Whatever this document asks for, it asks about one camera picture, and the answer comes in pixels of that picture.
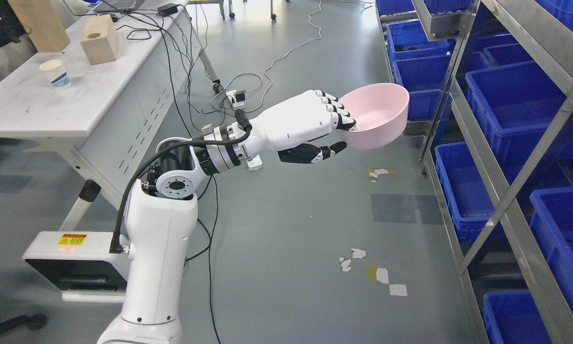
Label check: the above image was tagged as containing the paper cup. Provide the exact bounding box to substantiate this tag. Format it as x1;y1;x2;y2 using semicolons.
39;59;72;91

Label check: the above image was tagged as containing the small wooden block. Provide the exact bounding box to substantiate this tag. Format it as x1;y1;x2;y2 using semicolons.
80;14;118;65

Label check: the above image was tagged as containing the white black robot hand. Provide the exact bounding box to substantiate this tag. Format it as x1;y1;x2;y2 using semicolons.
243;90;356;164

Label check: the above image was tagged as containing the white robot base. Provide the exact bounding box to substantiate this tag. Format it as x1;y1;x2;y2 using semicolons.
22;231;129;303

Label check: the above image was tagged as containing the steel shelf rack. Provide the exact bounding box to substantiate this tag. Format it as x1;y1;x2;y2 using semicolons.
381;0;573;344

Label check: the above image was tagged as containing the tall wooden block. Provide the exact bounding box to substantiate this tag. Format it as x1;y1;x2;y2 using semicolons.
9;0;70;53

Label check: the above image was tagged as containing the white folding table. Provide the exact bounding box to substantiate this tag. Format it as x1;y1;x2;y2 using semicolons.
0;0;202;208

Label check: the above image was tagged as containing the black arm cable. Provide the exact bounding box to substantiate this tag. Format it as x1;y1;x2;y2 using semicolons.
109;109;253;254

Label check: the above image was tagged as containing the white power strip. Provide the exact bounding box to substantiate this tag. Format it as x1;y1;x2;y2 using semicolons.
225;90;246;109

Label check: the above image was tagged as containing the pink plastic bowl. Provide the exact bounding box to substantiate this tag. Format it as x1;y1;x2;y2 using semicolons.
338;83;410;150

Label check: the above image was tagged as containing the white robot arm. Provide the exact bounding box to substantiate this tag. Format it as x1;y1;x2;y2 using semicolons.
98;119;253;344

